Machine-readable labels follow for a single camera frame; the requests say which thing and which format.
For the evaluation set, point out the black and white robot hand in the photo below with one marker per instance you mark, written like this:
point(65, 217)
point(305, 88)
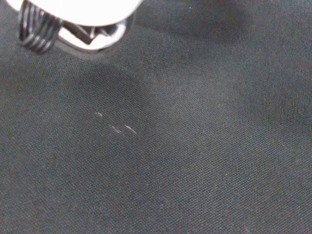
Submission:
point(80, 12)

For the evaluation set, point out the black bench cloth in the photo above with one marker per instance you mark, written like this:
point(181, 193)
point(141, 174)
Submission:
point(170, 134)

